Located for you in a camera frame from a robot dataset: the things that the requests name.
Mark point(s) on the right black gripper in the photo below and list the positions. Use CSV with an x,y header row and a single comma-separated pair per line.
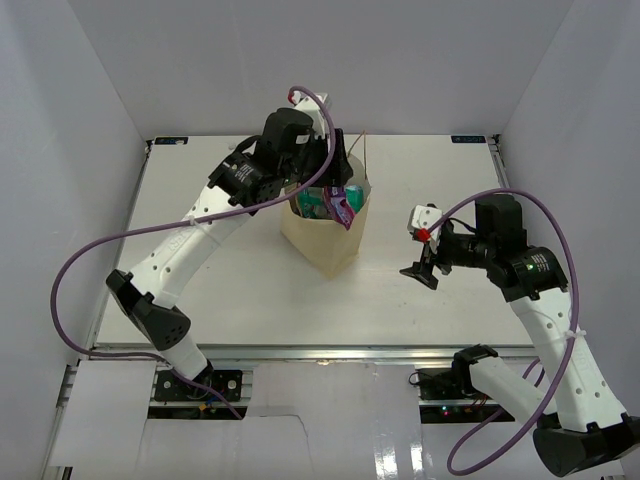
x,y
422,270

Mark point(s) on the beige paper bag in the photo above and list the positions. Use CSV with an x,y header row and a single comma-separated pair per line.
x,y
327,245

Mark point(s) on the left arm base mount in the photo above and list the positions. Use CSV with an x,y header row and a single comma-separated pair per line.
x,y
215,394

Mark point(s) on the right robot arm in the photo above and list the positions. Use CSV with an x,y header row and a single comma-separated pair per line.
x,y
578,422

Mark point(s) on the left blue corner label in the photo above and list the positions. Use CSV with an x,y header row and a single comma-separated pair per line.
x,y
170,140

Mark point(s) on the teal snack pack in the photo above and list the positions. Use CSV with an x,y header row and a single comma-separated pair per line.
x,y
309,203

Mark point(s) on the purple snack pack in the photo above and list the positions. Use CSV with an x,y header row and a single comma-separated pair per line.
x,y
338,207

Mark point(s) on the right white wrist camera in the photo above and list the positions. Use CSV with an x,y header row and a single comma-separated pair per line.
x,y
421,225

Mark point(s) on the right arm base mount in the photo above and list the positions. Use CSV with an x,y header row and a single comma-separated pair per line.
x,y
441,400

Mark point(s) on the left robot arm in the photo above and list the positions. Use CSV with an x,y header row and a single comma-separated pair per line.
x,y
293,148

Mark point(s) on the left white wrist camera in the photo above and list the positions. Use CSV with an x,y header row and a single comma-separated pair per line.
x,y
303,103

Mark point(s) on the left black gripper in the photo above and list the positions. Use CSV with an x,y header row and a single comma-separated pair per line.
x,y
339,169

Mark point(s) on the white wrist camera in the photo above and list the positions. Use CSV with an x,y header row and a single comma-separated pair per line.
x,y
303,103
421,225

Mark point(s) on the aluminium table frame rail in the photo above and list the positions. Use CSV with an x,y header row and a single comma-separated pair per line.
x,y
403,354

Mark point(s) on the blue corner label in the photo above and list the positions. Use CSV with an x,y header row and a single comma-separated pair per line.
x,y
468,139
170,140

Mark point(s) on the right blue corner label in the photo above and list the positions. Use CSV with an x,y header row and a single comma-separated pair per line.
x,y
468,139

